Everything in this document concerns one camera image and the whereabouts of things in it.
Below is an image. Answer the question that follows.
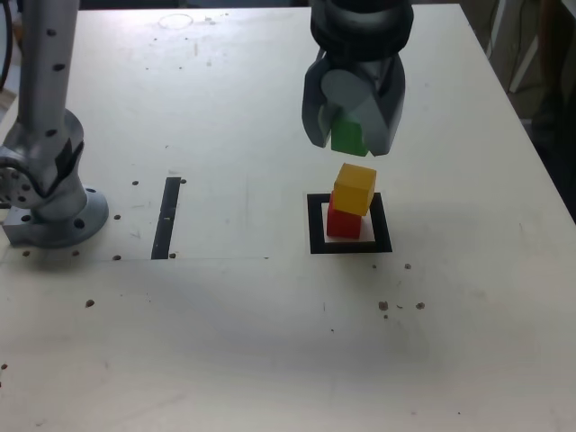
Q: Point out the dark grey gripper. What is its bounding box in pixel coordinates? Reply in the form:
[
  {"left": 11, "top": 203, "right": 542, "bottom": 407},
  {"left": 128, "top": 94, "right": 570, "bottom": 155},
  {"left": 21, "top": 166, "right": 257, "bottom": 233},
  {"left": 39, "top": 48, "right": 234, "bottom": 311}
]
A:
[{"left": 301, "top": 53, "right": 410, "bottom": 159}]

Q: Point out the yellow cube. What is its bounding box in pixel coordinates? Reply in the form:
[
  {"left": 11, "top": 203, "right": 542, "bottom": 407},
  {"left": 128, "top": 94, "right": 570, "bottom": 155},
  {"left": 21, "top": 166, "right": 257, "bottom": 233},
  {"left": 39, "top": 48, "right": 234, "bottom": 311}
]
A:
[{"left": 333, "top": 162, "right": 378, "bottom": 216}]

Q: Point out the black tape strip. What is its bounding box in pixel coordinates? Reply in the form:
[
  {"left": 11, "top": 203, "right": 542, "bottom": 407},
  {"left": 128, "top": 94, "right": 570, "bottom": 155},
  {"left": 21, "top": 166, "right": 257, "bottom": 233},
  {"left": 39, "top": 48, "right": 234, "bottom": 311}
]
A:
[{"left": 150, "top": 176, "right": 182, "bottom": 261}]

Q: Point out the green cube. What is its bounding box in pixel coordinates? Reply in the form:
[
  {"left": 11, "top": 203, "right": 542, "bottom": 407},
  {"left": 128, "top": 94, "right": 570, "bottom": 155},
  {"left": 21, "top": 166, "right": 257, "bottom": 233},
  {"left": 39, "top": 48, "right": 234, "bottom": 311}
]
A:
[{"left": 330, "top": 112, "right": 368, "bottom": 158}]

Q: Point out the white leaning board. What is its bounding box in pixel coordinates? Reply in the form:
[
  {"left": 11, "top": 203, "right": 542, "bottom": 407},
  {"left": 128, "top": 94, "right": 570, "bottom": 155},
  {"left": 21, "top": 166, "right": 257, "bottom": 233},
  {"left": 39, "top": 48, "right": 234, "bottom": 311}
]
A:
[{"left": 508, "top": 26, "right": 548, "bottom": 95}]

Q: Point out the red cube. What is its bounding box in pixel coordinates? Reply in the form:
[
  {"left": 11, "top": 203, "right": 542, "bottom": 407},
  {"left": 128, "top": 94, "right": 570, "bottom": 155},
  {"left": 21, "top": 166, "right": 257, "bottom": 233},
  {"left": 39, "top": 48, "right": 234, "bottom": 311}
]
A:
[{"left": 326, "top": 200, "right": 364, "bottom": 239}]

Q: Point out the black tape square outline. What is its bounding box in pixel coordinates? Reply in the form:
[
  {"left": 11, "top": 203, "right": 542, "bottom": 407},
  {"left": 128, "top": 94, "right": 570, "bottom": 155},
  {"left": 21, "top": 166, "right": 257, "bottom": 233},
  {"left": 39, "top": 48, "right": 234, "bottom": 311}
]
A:
[{"left": 306, "top": 192, "right": 393, "bottom": 256}]

